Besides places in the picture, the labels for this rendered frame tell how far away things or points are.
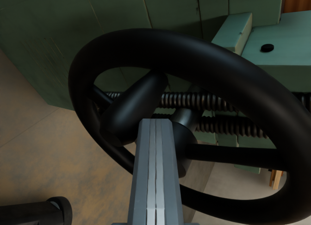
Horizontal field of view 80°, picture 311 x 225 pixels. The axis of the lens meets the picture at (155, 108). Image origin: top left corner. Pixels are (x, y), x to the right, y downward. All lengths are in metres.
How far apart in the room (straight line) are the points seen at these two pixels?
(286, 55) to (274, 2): 0.09
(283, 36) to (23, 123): 0.96
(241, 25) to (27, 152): 0.97
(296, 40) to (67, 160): 1.10
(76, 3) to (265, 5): 0.33
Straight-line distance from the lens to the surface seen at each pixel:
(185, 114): 0.24
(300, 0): 0.40
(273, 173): 3.58
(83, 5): 0.44
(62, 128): 1.09
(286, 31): 0.28
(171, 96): 0.26
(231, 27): 0.26
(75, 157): 1.19
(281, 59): 0.22
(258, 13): 0.30
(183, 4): 0.32
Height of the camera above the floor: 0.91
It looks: 32 degrees down
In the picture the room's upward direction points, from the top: 99 degrees clockwise
